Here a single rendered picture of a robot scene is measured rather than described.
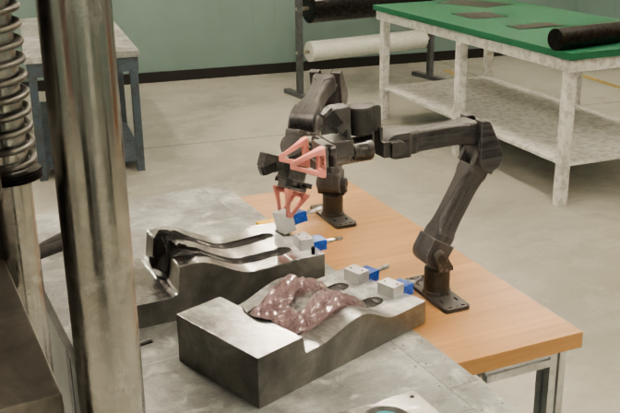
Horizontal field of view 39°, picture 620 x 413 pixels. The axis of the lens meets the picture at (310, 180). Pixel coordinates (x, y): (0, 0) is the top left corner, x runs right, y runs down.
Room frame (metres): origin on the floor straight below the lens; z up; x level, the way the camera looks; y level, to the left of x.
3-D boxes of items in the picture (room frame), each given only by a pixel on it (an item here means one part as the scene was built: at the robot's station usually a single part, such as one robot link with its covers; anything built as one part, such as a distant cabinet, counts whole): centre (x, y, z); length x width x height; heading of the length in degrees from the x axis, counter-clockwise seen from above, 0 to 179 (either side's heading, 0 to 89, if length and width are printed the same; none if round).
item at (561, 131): (5.96, -1.45, 0.51); 2.40 x 1.13 x 1.02; 22
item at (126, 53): (6.31, 1.70, 0.46); 1.90 x 0.70 x 0.92; 18
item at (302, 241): (2.07, -0.02, 0.89); 0.13 x 0.05 x 0.05; 117
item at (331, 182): (2.48, -0.06, 1.05); 0.07 x 0.06 x 0.33; 73
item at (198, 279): (2.00, 0.25, 0.87); 0.50 x 0.26 x 0.14; 116
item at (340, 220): (2.50, -0.07, 0.84); 0.20 x 0.07 x 0.08; 23
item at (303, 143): (1.82, 0.02, 1.19); 0.09 x 0.07 x 0.07; 113
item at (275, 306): (1.73, 0.01, 0.90); 0.26 x 0.18 x 0.08; 134
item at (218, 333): (1.72, 0.01, 0.85); 0.50 x 0.26 x 0.11; 134
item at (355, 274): (1.95, -0.14, 0.85); 0.13 x 0.05 x 0.05; 134
